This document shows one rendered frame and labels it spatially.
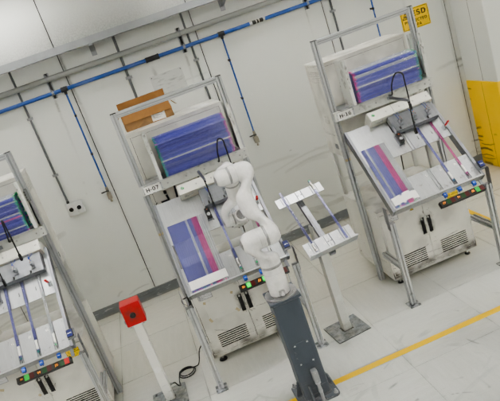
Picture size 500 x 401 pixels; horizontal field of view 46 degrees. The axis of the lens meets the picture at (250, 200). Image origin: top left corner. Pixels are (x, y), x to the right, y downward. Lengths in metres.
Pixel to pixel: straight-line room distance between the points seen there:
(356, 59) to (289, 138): 1.51
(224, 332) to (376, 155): 1.65
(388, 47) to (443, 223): 1.36
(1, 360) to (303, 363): 1.84
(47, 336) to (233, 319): 1.25
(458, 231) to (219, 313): 1.88
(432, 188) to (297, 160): 1.95
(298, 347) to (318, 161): 2.72
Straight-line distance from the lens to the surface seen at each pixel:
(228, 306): 4.17
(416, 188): 4.11
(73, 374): 4.29
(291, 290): 3.39
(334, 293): 4.06
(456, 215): 4.61
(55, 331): 3.91
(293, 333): 3.44
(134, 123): 4.26
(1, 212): 4.07
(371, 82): 4.28
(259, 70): 5.56
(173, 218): 3.99
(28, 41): 5.44
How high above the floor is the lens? 2.22
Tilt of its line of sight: 17 degrees down
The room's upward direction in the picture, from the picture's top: 19 degrees counter-clockwise
